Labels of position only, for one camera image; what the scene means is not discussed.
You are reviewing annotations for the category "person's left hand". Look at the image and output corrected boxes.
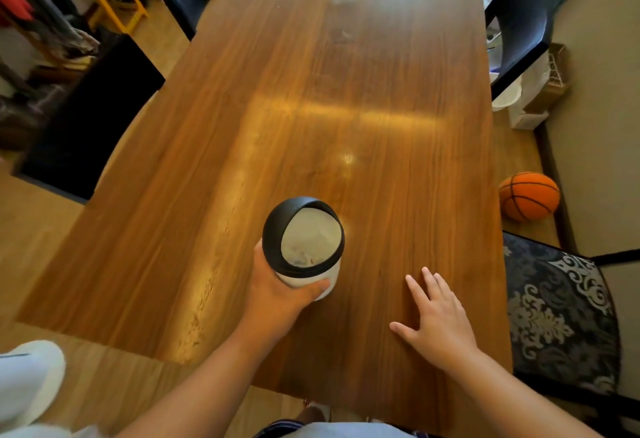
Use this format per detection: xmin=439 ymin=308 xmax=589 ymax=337
xmin=244 ymin=242 xmax=332 ymax=342

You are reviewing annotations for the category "person's right hand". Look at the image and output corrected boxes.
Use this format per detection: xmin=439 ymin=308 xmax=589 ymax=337
xmin=389 ymin=267 xmax=482 ymax=373

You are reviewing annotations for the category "white container with black rim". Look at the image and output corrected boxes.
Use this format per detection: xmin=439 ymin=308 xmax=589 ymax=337
xmin=262 ymin=196 xmax=346 ymax=302

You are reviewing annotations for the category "person's right forearm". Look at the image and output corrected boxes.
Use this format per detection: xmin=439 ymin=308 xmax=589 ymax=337
xmin=440 ymin=347 xmax=603 ymax=438

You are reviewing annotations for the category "person's left forearm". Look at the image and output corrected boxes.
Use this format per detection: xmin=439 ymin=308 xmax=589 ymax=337
xmin=114 ymin=324 xmax=288 ymax=438

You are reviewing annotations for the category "floral patterned chair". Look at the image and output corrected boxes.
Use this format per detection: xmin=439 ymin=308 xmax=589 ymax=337
xmin=502 ymin=231 xmax=640 ymax=416

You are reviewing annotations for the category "person's light shirt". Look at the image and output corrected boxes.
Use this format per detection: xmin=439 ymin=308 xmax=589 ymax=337
xmin=252 ymin=419 xmax=443 ymax=438

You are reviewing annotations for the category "orange basketball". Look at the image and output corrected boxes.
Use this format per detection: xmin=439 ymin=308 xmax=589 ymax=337
xmin=498 ymin=171 xmax=561 ymax=223

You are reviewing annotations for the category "white box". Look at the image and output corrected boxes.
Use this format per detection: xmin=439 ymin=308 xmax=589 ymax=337
xmin=508 ymin=52 xmax=552 ymax=131

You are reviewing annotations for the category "white bucket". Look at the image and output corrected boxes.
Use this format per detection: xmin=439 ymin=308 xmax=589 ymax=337
xmin=491 ymin=72 xmax=524 ymax=112

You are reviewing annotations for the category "brown cardboard box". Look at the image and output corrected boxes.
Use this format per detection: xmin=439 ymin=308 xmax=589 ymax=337
xmin=522 ymin=43 xmax=571 ymax=114

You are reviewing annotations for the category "black chair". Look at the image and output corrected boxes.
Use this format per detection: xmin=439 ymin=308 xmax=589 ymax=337
xmin=12 ymin=35 xmax=166 ymax=203

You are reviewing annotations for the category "white round stool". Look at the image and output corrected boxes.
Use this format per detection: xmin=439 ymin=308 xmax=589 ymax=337
xmin=0 ymin=340 xmax=67 ymax=434

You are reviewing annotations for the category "hanging clothes rack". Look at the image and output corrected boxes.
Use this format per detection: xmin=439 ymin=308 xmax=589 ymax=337
xmin=0 ymin=0 xmax=102 ymax=60

